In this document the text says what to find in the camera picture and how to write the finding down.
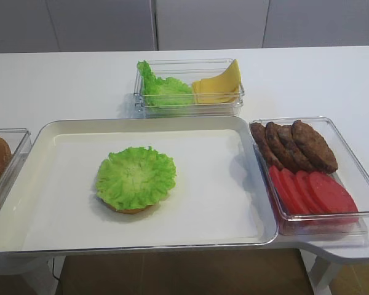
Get tomato slice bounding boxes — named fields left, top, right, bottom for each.
left=279, top=168, right=310, bottom=214
left=294, top=170, right=323, bottom=214
left=269, top=166, right=300, bottom=214
left=307, top=171, right=358, bottom=213

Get green lettuce leaf on bun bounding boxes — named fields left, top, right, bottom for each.
left=95, top=147, right=177, bottom=203

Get green lettuce leaves in container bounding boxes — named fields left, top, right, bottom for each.
left=137, top=60, right=194, bottom=111

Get clear lettuce cheese container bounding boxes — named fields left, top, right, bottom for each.
left=133, top=59, right=245, bottom=117

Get yellow cheese slices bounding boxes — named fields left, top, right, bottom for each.
left=192, top=59, right=241, bottom=104

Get white parchment paper sheet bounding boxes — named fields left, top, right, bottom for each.
left=23, top=130, right=263, bottom=250

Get bottom bun half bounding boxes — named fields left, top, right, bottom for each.
left=100, top=199, right=158, bottom=214

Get brown patty far left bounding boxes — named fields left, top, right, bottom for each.
left=250, top=122, right=284, bottom=170

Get brown patty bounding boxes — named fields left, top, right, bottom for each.
left=292, top=120, right=338, bottom=174
left=250, top=122, right=284, bottom=170
left=265, top=122, right=300, bottom=173
left=277, top=125, right=315, bottom=172

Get brown patty front right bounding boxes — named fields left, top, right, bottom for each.
left=292, top=120, right=338, bottom=174

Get clear patty tomato container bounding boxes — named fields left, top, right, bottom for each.
left=248, top=116, right=369, bottom=236

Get clear bun container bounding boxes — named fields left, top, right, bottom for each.
left=0, top=128, right=31, bottom=208

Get white metal serving tray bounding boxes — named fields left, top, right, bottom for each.
left=0, top=116, right=278, bottom=255

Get black cable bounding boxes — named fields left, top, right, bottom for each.
left=50, top=258, right=62, bottom=281

